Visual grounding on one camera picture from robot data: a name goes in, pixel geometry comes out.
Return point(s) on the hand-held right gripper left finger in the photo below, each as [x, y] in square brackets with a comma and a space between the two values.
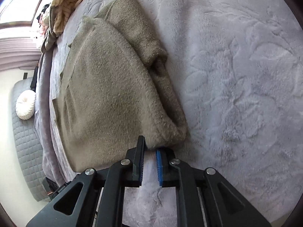
[139, 163]

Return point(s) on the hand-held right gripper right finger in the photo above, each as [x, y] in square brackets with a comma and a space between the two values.
[159, 167]

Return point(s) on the olive knitted sweater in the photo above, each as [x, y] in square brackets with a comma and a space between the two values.
[106, 87]

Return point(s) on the grey quilted headboard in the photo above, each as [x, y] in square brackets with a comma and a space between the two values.
[26, 146]

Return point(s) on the white round cushion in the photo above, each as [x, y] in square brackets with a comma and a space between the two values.
[25, 105]

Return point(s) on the dark cloth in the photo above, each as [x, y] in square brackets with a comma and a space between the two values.
[34, 79]

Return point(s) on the lavender embossed blanket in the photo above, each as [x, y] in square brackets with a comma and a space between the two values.
[236, 75]

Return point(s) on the dark grey-green garment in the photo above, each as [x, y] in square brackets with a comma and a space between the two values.
[48, 43]

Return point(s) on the lavender pleated curtain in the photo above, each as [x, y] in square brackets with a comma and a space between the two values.
[16, 47]

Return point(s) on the pink fringed garment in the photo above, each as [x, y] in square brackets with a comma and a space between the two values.
[42, 27]

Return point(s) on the cream striped garment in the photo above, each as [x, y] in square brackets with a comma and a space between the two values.
[64, 7]

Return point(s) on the window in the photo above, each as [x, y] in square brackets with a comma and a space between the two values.
[21, 2]

